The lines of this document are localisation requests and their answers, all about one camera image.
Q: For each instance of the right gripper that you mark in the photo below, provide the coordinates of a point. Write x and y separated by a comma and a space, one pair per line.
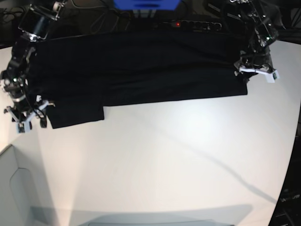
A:
28, 107

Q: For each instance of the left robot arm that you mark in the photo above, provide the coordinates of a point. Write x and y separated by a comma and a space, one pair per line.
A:
247, 20

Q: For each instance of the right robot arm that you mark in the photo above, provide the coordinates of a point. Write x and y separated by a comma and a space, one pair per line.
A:
35, 27

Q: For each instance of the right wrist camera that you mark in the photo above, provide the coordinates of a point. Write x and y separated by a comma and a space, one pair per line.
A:
23, 127

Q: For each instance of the blue plastic box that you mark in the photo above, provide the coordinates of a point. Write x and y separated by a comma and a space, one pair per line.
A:
146, 4

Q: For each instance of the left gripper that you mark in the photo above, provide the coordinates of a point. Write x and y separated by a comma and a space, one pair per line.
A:
253, 63

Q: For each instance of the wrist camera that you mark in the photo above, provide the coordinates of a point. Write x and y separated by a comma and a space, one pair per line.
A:
272, 77
23, 127

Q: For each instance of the black power strip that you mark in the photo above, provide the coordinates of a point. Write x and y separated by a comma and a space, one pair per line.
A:
188, 25

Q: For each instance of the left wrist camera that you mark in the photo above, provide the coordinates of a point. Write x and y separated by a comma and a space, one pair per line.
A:
272, 77

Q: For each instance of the black T-shirt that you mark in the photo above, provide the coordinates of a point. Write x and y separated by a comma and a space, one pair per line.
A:
83, 75

